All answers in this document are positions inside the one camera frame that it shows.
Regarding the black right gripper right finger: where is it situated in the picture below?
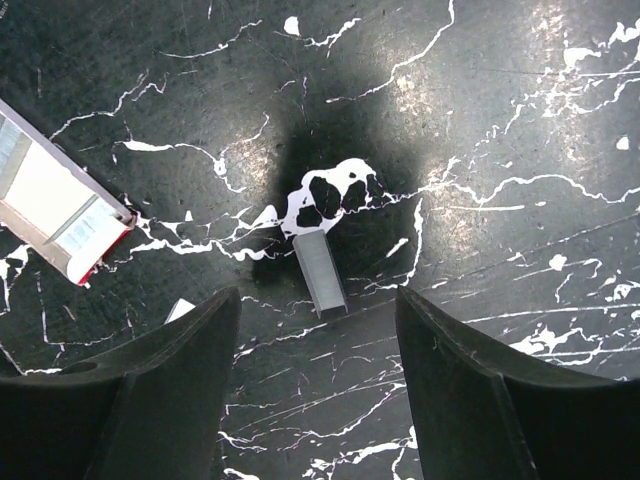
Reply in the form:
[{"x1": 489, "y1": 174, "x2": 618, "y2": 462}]
[{"x1": 395, "y1": 288, "x2": 639, "y2": 479}]

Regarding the metal staple strip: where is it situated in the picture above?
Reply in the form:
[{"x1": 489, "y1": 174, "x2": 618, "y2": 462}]
[{"x1": 293, "y1": 230, "x2": 348, "y2": 318}]

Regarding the open staple box tray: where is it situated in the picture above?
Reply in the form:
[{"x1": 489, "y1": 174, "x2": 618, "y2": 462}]
[{"x1": 1, "y1": 102, "x2": 136, "y2": 286}]

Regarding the small white paper scrap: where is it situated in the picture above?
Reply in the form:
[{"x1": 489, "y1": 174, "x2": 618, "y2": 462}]
[{"x1": 164, "y1": 298, "x2": 195, "y2": 324}]

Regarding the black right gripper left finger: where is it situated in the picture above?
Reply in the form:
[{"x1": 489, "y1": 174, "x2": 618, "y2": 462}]
[{"x1": 1, "y1": 287, "x2": 241, "y2": 479}]

